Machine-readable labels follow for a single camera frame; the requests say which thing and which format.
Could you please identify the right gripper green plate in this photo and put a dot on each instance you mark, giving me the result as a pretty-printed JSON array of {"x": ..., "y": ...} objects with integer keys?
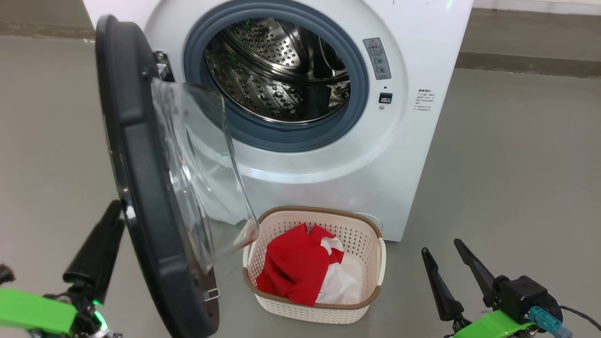
[{"x": 493, "y": 326}]

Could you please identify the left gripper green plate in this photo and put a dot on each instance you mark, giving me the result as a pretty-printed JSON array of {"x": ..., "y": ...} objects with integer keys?
[{"x": 37, "y": 310}]

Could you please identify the black round glass washer door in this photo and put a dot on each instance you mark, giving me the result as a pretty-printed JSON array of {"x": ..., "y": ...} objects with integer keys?
[{"x": 145, "y": 188}]

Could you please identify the plain red garment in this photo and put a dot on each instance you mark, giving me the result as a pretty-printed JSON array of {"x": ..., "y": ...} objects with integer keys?
[{"x": 286, "y": 267}]

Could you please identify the white front-load washing machine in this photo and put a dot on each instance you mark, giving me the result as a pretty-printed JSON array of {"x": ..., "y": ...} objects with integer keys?
[{"x": 375, "y": 164}]

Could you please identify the cream plastic basket brown rim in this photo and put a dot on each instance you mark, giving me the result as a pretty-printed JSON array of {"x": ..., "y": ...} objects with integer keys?
[{"x": 310, "y": 312}]

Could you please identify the grey rubber door gasket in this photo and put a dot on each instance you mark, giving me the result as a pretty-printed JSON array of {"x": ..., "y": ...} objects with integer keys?
[{"x": 291, "y": 136}]

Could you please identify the grey warning sticker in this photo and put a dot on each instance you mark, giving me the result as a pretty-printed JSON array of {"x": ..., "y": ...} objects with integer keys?
[{"x": 377, "y": 58}]

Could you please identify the steel perforated washer drum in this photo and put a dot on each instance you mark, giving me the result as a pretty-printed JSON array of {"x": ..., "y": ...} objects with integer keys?
[{"x": 272, "y": 70}]

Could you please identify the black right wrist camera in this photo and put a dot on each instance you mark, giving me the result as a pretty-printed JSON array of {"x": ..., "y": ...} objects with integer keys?
[{"x": 523, "y": 293}]

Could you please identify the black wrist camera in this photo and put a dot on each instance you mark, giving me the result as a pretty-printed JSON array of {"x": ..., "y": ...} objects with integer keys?
[
  {"x": 5, "y": 273},
  {"x": 523, "y": 293}
]

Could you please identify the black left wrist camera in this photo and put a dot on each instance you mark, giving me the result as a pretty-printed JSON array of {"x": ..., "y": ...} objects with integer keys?
[{"x": 5, "y": 273}]

